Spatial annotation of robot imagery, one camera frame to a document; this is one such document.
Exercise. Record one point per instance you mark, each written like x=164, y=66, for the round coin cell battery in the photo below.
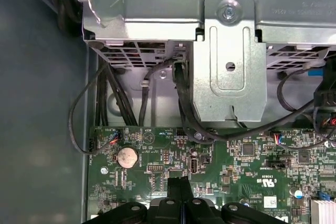
x=127, y=157

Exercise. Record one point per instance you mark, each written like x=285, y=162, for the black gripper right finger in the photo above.
x=187, y=190

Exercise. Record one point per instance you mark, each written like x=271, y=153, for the silver internal USB port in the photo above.
x=194, y=165

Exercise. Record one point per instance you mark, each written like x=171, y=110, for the silver chipset heatsink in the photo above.
x=323, y=212

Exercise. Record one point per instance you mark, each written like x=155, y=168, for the black PC case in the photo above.
x=39, y=103

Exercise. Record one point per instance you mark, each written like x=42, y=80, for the green motherboard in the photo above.
x=236, y=169

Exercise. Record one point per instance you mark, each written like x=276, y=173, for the motherboard mounting screw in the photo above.
x=103, y=170

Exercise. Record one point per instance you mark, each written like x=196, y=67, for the silver metal drive cage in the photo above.
x=157, y=3

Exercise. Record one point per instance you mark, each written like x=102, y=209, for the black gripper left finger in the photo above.
x=174, y=190

